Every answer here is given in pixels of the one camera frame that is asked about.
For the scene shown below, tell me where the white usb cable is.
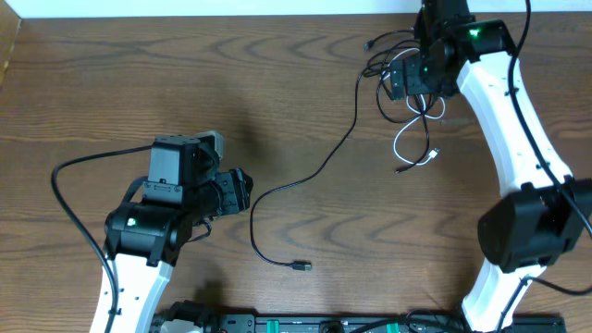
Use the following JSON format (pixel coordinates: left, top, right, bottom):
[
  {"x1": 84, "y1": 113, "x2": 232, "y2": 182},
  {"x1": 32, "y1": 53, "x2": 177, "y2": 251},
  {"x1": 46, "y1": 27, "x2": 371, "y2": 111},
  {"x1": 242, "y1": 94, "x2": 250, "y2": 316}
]
[{"x1": 381, "y1": 45, "x2": 448, "y2": 167}]

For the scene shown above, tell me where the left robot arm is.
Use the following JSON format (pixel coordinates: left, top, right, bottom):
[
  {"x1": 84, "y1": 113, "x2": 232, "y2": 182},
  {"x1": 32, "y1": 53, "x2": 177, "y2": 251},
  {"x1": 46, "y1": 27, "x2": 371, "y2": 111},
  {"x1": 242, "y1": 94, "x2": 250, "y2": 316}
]
[{"x1": 91, "y1": 130, "x2": 253, "y2": 332}]

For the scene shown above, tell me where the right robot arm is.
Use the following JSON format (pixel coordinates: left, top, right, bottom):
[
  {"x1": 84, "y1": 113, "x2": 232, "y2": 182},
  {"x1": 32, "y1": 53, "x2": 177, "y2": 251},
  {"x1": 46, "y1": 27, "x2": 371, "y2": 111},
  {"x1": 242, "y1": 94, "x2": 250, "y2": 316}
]
[{"x1": 388, "y1": 1, "x2": 591, "y2": 332}]

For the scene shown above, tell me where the cardboard box edge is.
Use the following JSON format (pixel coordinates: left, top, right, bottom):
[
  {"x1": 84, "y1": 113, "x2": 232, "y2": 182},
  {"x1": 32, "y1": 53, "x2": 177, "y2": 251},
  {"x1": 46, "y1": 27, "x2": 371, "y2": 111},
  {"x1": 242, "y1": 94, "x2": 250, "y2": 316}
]
[{"x1": 0, "y1": 0, "x2": 21, "y2": 83}]

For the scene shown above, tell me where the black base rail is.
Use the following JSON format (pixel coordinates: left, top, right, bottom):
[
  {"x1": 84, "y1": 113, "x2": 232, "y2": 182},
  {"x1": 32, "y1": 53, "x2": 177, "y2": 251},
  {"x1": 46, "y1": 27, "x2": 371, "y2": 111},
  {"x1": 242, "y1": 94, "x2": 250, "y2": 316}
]
[{"x1": 152, "y1": 300, "x2": 568, "y2": 333}]

